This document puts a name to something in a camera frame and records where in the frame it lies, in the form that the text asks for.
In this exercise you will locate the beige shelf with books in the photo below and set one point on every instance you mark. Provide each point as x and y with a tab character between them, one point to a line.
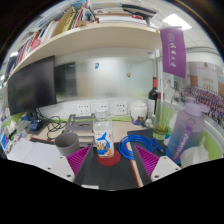
106	36

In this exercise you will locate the black red-edged desk mat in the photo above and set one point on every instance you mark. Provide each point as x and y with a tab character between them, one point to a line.
113	175

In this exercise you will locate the ceiling lights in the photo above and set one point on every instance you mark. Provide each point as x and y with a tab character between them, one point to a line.
176	21

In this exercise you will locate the white ceramic jar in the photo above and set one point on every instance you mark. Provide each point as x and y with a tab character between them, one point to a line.
139	113

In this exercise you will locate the clear printed-label water bottle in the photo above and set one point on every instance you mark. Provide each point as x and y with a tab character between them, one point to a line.
103	133

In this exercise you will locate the white paper sheet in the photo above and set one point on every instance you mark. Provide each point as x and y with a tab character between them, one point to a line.
18	150
41	156

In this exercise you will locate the grey metal laptop stand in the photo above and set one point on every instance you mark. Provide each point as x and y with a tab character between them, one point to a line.
80	126

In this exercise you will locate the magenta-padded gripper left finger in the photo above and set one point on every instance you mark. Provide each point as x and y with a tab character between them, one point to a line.
60	166

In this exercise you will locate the white wall socket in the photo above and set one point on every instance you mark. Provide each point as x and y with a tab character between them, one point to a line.
101	107
121	108
84	109

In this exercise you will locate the black computer monitor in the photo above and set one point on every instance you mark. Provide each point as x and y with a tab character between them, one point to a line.
31	85

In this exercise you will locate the small blue device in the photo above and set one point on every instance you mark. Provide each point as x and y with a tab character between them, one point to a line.
35	125

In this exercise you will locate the blue white tissue box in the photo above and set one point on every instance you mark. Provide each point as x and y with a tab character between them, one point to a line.
4	141

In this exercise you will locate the grey ribbed cup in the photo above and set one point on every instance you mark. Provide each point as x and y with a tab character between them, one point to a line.
67	144

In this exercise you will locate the white crumpled tissue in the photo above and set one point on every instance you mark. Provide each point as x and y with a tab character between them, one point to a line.
195	155

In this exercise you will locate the dark wine bottle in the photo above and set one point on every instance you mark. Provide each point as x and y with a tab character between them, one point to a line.
153	98

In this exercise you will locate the group photo poster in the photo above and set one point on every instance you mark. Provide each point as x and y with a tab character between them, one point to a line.
208	96

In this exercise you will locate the flat round red coaster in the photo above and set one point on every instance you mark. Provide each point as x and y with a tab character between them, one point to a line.
110	161

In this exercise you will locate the purple pennant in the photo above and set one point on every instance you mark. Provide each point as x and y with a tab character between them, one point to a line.
173	51

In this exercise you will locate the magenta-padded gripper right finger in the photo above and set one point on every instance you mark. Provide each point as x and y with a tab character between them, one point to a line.
164	166

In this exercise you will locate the purple translucent water bottle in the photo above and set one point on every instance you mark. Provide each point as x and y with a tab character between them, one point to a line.
186	130

